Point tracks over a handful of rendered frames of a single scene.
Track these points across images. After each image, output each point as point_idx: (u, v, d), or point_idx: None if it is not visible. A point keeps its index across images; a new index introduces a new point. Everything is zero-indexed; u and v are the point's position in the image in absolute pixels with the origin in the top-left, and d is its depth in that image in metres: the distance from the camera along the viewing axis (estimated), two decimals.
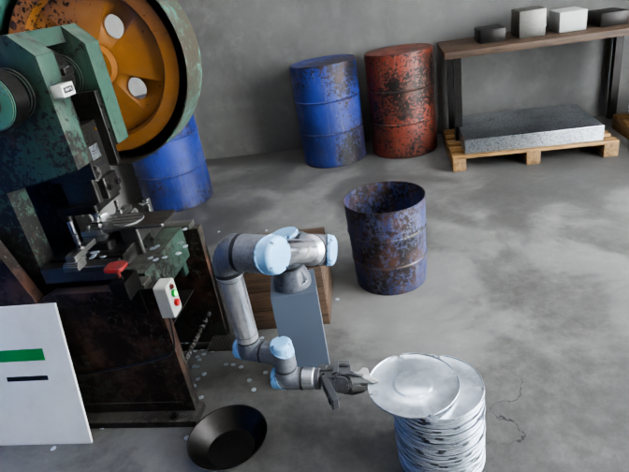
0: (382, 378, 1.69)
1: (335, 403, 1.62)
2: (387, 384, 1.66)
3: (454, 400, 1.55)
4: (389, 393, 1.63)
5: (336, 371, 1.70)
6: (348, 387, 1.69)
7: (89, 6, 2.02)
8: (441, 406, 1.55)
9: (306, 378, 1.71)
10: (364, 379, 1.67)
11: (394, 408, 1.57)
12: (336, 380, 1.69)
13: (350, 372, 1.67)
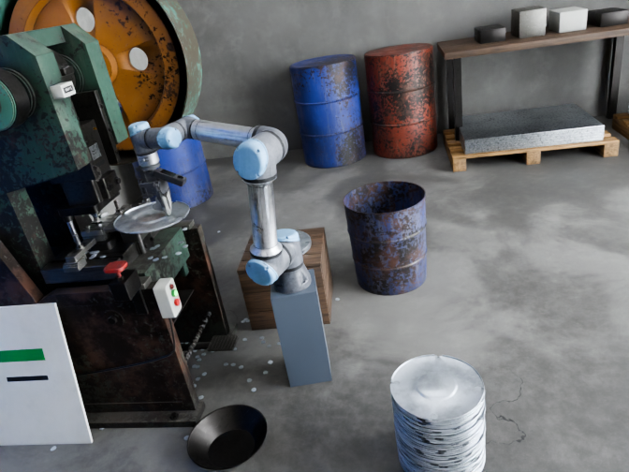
0: (176, 208, 2.06)
1: (185, 181, 1.93)
2: None
3: (113, 224, 1.97)
4: None
5: None
6: (165, 192, 1.94)
7: (136, 109, 2.20)
8: (120, 219, 2.01)
9: (157, 154, 1.91)
10: (170, 202, 1.99)
11: (149, 206, 2.11)
12: (165, 180, 1.95)
13: (168, 190, 2.00)
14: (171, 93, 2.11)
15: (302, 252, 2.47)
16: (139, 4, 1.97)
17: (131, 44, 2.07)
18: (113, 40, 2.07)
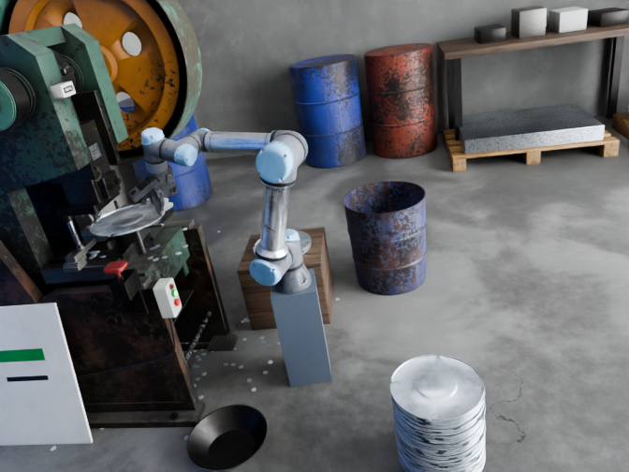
0: (114, 215, 2.09)
1: (132, 199, 1.86)
2: (112, 218, 2.06)
3: (137, 228, 1.91)
4: (107, 223, 2.03)
5: (164, 190, 1.90)
6: (153, 196, 1.94)
7: None
8: (125, 232, 1.91)
9: (153, 169, 1.83)
10: (159, 211, 1.96)
11: (97, 230, 1.97)
12: (154, 191, 1.90)
13: (163, 204, 1.92)
14: None
15: (302, 252, 2.47)
16: (168, 103, 2.13)
17: (133, 95, 2.17)
18: (127, 78, 2.14)
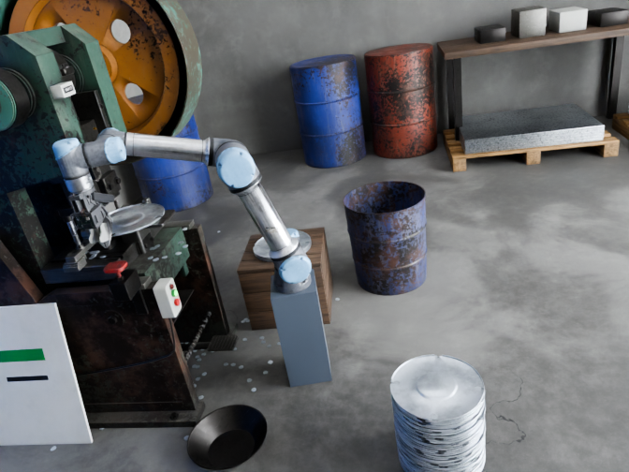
0: None
1: None
2: (112, 228, 1.96)
3: (163, 206, 2.08)
4: (122, 228, 1.95)
5: None
6: None
7: (150, 78, 2.13)
8: (160, 212, 2.05)
9: (76, 179, 1.60)
10: (98, 234, 1.68)
11: (137, 228, 1.93)
12: None
13: None
14: (161, 34, 2.01)
15: None
16: None
17: (106, 22, 2.04)
18: (93, 31, 2.07)
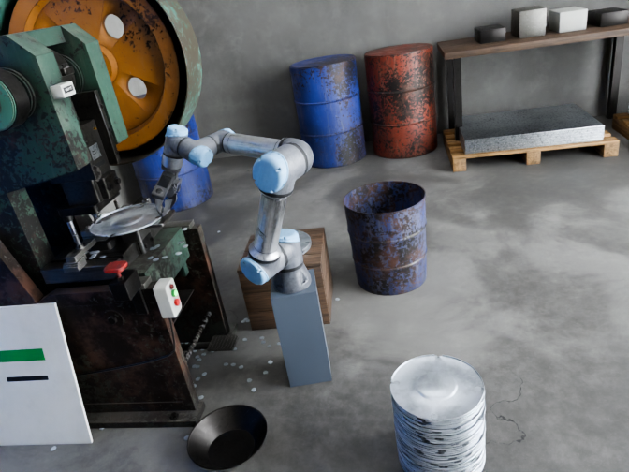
0: (142, 224, 1.96)
1: (158, 198, 1.85)
2: (143, 220, 1.99)
3: (119, 208, 2.14)
4: (149, 215, 2.03)
5: (177, 186, 1.95)
6: None
7: (150, 68, 2.11)
8: (130, 208, 2.14)
9: (176, 164, 1.88)
10: (167, 209, 1.97)
11: (156, 209, 2.08)
12: (170, 188, 1.93)
13: (176, 200, 1.96)
14: (153, 20, 1.99)
15: (302, 252, 2.47)
16: None
17: (98, 19, 2.04)
18: (87, 31, 2.07)
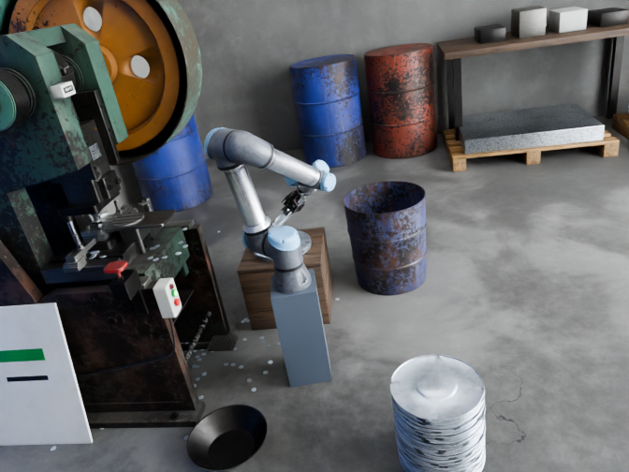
0: None
1: None
2: None
3: None
4: (278, 220, 2.43)
5: (291, 192, 2.32)
6: None
7: (64, 12, 2.05)
8: None
9: None
10: None
11: (287, 211, 2.43)
12: None
13: None
14: (16, 25, 2.06)
15: (302, 252, 2.47)
16: None
17: None
18: None
